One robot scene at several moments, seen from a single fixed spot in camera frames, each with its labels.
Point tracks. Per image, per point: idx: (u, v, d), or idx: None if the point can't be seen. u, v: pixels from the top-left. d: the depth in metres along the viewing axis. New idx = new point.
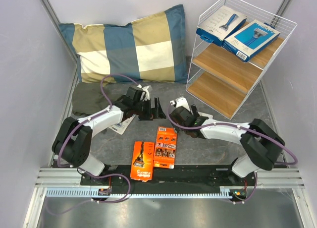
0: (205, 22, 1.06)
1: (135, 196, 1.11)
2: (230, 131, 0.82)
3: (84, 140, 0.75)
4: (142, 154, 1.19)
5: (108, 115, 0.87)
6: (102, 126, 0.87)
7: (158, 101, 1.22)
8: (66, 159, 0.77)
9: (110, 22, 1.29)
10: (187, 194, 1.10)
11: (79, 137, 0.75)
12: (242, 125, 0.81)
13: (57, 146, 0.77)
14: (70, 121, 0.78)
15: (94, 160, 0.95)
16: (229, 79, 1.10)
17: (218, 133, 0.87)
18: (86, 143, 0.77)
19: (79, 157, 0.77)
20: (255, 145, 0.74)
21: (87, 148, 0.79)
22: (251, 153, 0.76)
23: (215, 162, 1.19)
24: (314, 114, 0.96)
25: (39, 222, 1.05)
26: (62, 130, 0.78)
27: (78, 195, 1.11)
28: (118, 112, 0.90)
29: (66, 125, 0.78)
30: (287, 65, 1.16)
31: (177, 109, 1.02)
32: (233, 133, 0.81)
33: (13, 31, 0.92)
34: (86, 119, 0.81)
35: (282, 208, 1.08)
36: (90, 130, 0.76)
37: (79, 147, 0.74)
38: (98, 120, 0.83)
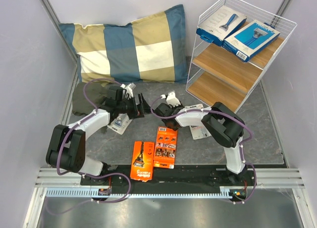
0: (205, 22, 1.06)
1: (135, 196, 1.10)
2: (195, 115, 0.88)
3: (79, 142, 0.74)
4: (142, 154, 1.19)
5: (96, 118, 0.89)
6: (91, 130, 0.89)
7: (141, 96, 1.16)
8: (64, 167, 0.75)
9: (110, 22, 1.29)
10: (187, 194, 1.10)
11: (74, 141, 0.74)
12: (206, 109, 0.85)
13: (52, 157, 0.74)
14: (61, 129, 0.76)
15: (92, 161, 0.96)
16: (228, 79, 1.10)
17: (188, 119, 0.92)
18: (81, 146, 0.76)
19: (76, 162, 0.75)
20: (213, 124, 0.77)
21: (82, 152, 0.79)
22: (212, 132, 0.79)
23: (215, 162, 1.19)
24: (314, 114, 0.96)
25: (39, 222, 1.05)
26: (54, 139, 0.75)
27: (78, 195, 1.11)
28: (105, 113, 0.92)
29: (57, 133, 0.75)
30: (287, 65, 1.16)
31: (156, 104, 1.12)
32: (198, 117, 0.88)
33: (13, 32, 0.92)
34: (77, 124, 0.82)
35: (282, 208, 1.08)
36: (83, 132, 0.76)
37: (76, 151, 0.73)
38: (88, 123, 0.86)
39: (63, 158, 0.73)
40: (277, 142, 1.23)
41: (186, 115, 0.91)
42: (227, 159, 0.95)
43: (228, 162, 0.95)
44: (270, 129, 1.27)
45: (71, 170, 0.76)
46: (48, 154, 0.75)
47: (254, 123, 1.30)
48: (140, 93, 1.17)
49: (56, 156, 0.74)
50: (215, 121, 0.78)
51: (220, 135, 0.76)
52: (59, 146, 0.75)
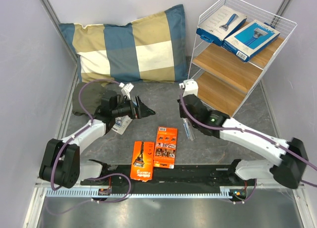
0: (205, 22, 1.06)
1: (135, 196, 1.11)
2: (264, 146, 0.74)
3: (74, 158, 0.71)
4: (142, 154, 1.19)
5: (92, 129, 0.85)
6: (87, 142, 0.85)
7: (138, 99, 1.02)
8: (58, 183, 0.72)
9: (110, 22, 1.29)
10: (187, 194, 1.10)
11: (68, 156, 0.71)
12: (280, 143, 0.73)
13: (46, 172, 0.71)
14: (54, 143, 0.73)
15: (88, 166, 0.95)
16: (229, 79, 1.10)
17: (241, 140, 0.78)
18: (76, 161, 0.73)
19: (70, 177, 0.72)
20: (293, 171, 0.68)
21: (78, 166, 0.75)
22: (284, 174, 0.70)
23: (215, 162, 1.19)
24: (314, 114, 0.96)
25: (39, 222, 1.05)
26: (47, 154, 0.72)
27: (78, 194, 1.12)
28: (100, 124, 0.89)
29: (50, 147, 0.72)
30: (287, 65, 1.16)
31: (189, 99, 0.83)
32: (266, 149, 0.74)
33: (14, 32, 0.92)
34: (71, 137, 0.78)
35: (282, 208, 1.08)
36: (77, 146, 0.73)
37: (70, 167, 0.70)
38: (82, 136, 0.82)
39: (57, 173, 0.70)
40: None
41: (242, 136, 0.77)
42: (247, 169, 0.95)
43: (245, 169, 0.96)
44: (270, 129, 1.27)
45: (65, 186, 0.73)
46: (42, 168, 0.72)
47: (254, 123, 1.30)
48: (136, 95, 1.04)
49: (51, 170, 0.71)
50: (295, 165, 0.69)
51: (293, 180, 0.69)
52: (53, 161, 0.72)
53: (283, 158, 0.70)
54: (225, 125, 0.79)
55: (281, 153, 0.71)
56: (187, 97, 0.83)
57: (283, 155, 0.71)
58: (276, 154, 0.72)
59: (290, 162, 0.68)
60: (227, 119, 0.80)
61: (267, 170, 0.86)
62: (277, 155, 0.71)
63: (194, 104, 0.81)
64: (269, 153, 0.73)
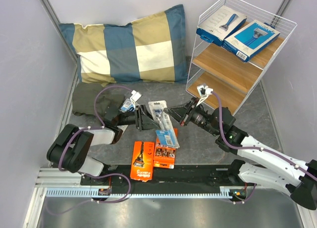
0: (205, 22, 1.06)
1: (135, 196, 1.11)
2: (283, 166, 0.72)
3: (86, 142, 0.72)
4: (142, 154, 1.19)
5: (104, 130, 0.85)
6: (95, 141, 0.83)
7: (138, 111, 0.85)
8: (63, 165, 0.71)
9: (110, 22, 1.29)
10: (187, 194, 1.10)
11: (81, 140, 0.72)
12: (299, 165, 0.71)
13: (54, 152, 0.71)
14: (71, 126, 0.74)
15: (92, 160, 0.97)
16: (229, 79, 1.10)
17: (258, 158, 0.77)
18: (85, 148, 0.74)
19: (77, 161, 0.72)
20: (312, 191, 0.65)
21: (85, 155, 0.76)
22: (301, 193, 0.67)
23: (215, 162, 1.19)
24: (314, 114, 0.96)
25: (39, 222, 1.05)
26: (61, 135, 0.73)
27: (78, 195, 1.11)
28: (110, 132, 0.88)
29: (66, 130, 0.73)
30: (287, 66, 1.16)
31: (225, 116, 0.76)
32: (285, 170, 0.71)
33: (14, 32, 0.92)
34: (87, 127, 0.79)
35: (282, 208, 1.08)
36: (91, 133, 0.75)
37: (80, 149, 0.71)
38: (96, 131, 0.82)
39: (67, 155, 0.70)
40: (277, 142, 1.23)
41: (260, 154, 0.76)
42: (253, 175, 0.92)
43: (251, 175, 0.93)
44: (270, 129, 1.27)
45: (68, 170, 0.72)
46: (51, 148, 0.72)
47: (254, 123, 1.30)
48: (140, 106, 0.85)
49: (61, 152, 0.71)
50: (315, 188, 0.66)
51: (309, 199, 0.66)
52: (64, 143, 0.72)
53: (302, 180, 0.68)
54: (243, 143, 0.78)
55: (300, 174, 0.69)
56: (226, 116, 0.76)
57: (302, 177, 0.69)
58: (295, 174, 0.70)
59: (311, 184, 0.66)
60: (245, 137, 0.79)
61: (282, 186, 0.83)
62: (295, 177, 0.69)
63: (232, 122, 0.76)
64: (287, 174, 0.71)
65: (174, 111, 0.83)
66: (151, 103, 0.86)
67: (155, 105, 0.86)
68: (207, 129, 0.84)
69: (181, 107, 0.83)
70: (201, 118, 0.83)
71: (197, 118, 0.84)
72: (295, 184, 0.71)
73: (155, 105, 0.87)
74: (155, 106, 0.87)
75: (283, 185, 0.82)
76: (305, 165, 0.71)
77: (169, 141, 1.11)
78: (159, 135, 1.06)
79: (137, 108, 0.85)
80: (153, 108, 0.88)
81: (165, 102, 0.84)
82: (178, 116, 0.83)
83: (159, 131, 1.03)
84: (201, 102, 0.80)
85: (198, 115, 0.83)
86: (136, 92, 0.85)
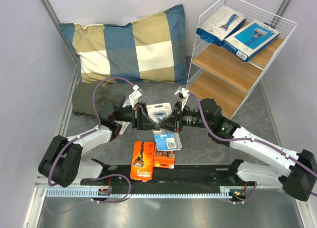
0: (205, 22, 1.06)
1: (135, 196, 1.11)
2: (274, 156, 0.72)
3: (74, 157, 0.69)
4: (142, 154, 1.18)
5: (98, 134, 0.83)
6: (91, 145, 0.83)
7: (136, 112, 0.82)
8: (55, 180, 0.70)
9: (110, 22, 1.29)
10: (187, 194, 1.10)
11: (69, 155, 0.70)
12: (290, 155, 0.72)
13: (45, 167, 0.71)
14: (59, 140, 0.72)
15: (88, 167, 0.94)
16: (228, 79, 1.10)
17: (250, 149, 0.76)
18: (76, 162, 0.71)
19: (68, 176, 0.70)
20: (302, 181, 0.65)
21: (77, 167, 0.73)
22: (293, 184, 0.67)
23: (215, 162, 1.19)
24: (314, 114, 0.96)
25: (39, 222, 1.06)
26: (51, 147, 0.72)
27: (78, 195, 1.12)
28: (107, 131, 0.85)
29: (54, 143, 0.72)
30: (287, 66, 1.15)
31: (209, 106, 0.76)
32: (276, 159, 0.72)
33: (14, 32, 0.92)
34: (76, 138, 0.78)
35: (282, 208, 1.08)
36: (80, 146, 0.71)
37: (69, 165, 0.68)
38: (88, 138, 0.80)
39: (56, 170, 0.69)
40: (277, 142, 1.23)
41: (251, 144, 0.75)
42: (250, 173, 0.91)
43: (248, 173, 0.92)
44: (271, 129, 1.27)
45: (60, 184, 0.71)
46: (42, 163, 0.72)
47: (254, 123, 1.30)
48: (141, 105, 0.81)
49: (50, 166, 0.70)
50: (305, 177, 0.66)
51: (301, 190, 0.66)
52: (54, 157, 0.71)
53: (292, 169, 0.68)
54: (236, 135, 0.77)
55: (290, 164, 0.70)
56: (207, 107, 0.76)
57: (292, 166, 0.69)
58: (286, 164, 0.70)
59: (301, 175, 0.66)
60: (237, 128, 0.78)
61: (275, 179, 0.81)
62: (286, 166, 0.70)
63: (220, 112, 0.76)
64: (278, 164, 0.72)
65: (166, 124, 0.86)
66: (152, 107, 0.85)
67: (156, 108, 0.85)
68: (201, 125, 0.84)
69: (169, 117, 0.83)
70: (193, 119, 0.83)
71: (187, 120, 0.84)
72: (285, 173, 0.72)
73: (157, 108, 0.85)
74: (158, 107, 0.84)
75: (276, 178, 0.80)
76: (297, 155, 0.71)
77: (171, 143, 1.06)
78: (159, 139, 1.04)
79: (135, 108, 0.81)
80: (154, 111, 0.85)
81: (169, 104, 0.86)
82: (170, 125, 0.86)
83: (160, 136, 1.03)
84: (184, 103, 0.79)
85: (188, 117, 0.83)
86: (137, 90, 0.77)
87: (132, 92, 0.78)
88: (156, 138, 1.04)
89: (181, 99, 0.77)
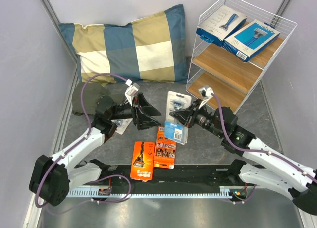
0: (205, 22, 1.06)
1: (135, 196, 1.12)
2: (290, 172, 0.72)
3: (59, 182, 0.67)
4: (142, 154, 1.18)
5: (87, 142, 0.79)
6: (82, 155, 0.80)
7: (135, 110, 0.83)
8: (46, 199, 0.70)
9: (110, 22, 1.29)
10: (187, 194, 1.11)
11: (53, 179, 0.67)
12: (307, 172, 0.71)
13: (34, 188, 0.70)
14: (42, 161, 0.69)
15: (85, 174, 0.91)
16: (228, 79, 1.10)
17: (265, 163, 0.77)
18: (63, 182, 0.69)
19: (58, 196, 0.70)
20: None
21: (67, 185, 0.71)
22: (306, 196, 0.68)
23: (215, 162, 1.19)
24: (314, 114, 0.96)
25: (39, 222, 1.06)
26: (36, 169, 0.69)
27: (78, 194, 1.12)
28: (98, 135, 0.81)
29: (38, 165, 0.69)
30: (287, 66, 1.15)
31: (227, 116, 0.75)
32: (292, 176, 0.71)
33: (13, 32, 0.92)
34: (61, 156, 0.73)
35: (282, 208, 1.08)
36: (62, 170, 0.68)
37: (55, 190, 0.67)
38: (74, 153, 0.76)
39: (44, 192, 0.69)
40: (277, 142, 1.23)
41: (268, 158, 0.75)
42: (255, 177, 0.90)
43: (252, 177, 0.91)
44: (271, 129, 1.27)
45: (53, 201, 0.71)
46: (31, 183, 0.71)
47: (254, 123, 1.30)
48: (141, 93, 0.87)
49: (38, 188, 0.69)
50: None
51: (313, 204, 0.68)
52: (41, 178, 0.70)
53: (309, 187, 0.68)
54: (251, 145, 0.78)
55: (307, 181, 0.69)
56: (226, 116, 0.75)
57: (309, 184, 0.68)
58: (302, 181, 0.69)
59: None
60: (252, 138, 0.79)
61: (284, 189, 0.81)
62: (302, 183, 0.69)
63: (236, 122, 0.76)
64: (293, 180, 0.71)
65: (180, 115, 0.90)
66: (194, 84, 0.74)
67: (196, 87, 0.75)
68: (212, 130, 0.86)
69: (185, 110, 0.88)
70: (205, 119, 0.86)
71: (200, 120, 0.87)
72: (300, 190, 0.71)
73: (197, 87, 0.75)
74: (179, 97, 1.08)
75: (286, 189, 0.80)
76: (313, 172, 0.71)
77: (177, 135, 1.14)
78: (168, 126, 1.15)
79: (134, 103, 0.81)
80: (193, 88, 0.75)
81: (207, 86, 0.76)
82: (182, 118, 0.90)
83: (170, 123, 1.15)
84: (202, 103, 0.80)
85: (201, 117, 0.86)
86: (133, 85, 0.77)
87: (128, 87, 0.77)
88: (166, 125, 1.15)
89: (202, 97, 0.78)
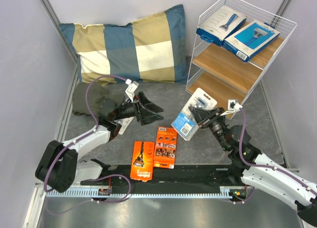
0: (205, 22, 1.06)
1: (135, 196, 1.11)
2: (294, 187, 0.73)
3: (70, 164, 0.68)
4: (142, 154, 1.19)
5: (95, 136, 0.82)
6: (87, 148, 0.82)
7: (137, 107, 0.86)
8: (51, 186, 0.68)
9: (110, 22, 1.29)
10: (187, 194, 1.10)
11: (65, 161, 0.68)
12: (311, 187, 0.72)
13: (40, 173, 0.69)
14: (55, 144, 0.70)
15: (87, 169, 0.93)
16: (229, 79, 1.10)
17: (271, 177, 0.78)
18: (72, 167, 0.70)
19: (64, 182, 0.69)
20: None
21: (74, 172, 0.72)
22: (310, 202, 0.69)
23: (215, 162, 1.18)
24: (314, 114, 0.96)
25: (39, 222, 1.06)
26: (47, 152, 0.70)
27: (78, 195, 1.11)
28: (105, 131, 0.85)
29: (50, 149, 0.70)
30: (287, 66, 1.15)
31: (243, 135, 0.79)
32: (297, 191, 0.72)
33: (13, 32, 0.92)
34: (72, 142, 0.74)
35: (282, 208, 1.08)
36: (76, 153, 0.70)
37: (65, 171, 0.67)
38: (84, 142, 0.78)
39: (51, 176, 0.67)
40: (277, 142, 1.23)
41: (273, 173, 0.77)
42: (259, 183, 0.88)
43: (256, 182, 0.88)
44: (271, 129, 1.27)
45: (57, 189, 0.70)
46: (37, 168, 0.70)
47: (254, 123, 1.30)
48: (141, 92, 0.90)
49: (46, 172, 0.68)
50: None
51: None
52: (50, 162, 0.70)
53: (313, 202, 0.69)
54: (257, 161, 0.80)
55: (311, 197, 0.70)
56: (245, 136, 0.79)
57: (313, 199, 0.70)
58: (306, 197, 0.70)
59: None
60: (258, 154, 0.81)
61: (290, 200, 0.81)
62: (307, 198, 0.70)
63: (248, 140, 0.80)
64: (298, 195, 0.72)
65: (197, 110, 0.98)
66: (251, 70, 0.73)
67: None
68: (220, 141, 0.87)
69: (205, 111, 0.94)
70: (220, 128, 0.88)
71: (215, 127, 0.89)
72: (305, 204, 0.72)
73: None
74: (205, 97, 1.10)
75: (292, 200, 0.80)
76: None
77: (184, 130, 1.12)
78: (181, 118, 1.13)
79: (135, 100, 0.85)
80: None
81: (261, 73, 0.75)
82: (199, 117, 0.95)
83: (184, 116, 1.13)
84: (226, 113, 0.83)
85: (217, 124, 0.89)
86: (132, 83, 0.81)
87: (128, 85, 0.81)
88: (179, 115, 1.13)
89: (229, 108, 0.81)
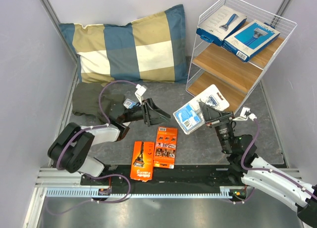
0: (205, 22, 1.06)
1: (135, 196, 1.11)
2: (290, 188, 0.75)
3: (85, 144, 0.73)
4: (142, 154, 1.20)
5: (108, 130, 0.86)
6: (98, 139, 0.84)
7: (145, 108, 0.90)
8: (63, 165, 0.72)
9: (110, 22, 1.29)
10: (187, 194, 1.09)
11: (81, 141, 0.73)
12: (306, 187, 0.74)
13: (54, 150, 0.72)
14: (73, 126, 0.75)
15: (91, 161, 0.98)
16: (228, 79, 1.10)
17: (267, 179, 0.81)
18: (84, 149, 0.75)
19: (76, 162, 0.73)
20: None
21: (84, 155, 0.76)
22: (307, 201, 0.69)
23: (215, 162, 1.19)
24: (314, 113, 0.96)
25: (39, 222, 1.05)
26: (65, 132, 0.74)
27: (78, 195, 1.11)
28: (115, 129, 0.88)
29: (68, 129, 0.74)
30: (287, 65, 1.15)
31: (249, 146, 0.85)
32: (292, 192, 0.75)
33: (13, 31, 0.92)
34: (89, 127, 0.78)
35: (282, 208, 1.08)
36: (92, 135, 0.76)
37: (79, 151, 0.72)
38: (99, 131, 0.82)
39: (65, 155, 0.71)
40: (277, 142, 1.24)
41: (269, 175, 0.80)
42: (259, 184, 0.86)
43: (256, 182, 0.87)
44: (271, 129, 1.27)
45: (67, 169, 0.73)
46: (52, 146, 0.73)
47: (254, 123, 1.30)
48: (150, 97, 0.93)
49: (60, 151, 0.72)
50: None
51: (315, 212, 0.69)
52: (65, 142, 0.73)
53: (309, 202, 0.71)
54: (254, 164, 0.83)
55: (306, 197, 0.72)
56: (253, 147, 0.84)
57: (308, 199, 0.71)
58: (302, 197, 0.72)
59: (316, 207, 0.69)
60: (254, 158, 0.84)
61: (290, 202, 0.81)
62: (302, 199, 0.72)
63: (254, 151, 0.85)
64: (294, 196, 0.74)
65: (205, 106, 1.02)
66: None
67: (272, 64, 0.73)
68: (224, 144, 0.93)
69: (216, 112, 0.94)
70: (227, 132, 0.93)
71: (222, 130, 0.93)
72: (301, 204, 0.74)
73: None
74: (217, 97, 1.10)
75: (292, 202, 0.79)
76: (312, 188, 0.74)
77: (187, 123, 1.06)
78: (186, 109, 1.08)
79: (143, 102, 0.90)
80: None
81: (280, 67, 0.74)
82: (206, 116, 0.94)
83: (190, 110, 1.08)
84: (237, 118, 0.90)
85: (225, 129, 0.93)
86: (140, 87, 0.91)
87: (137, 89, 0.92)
88: (186, 107, 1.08)
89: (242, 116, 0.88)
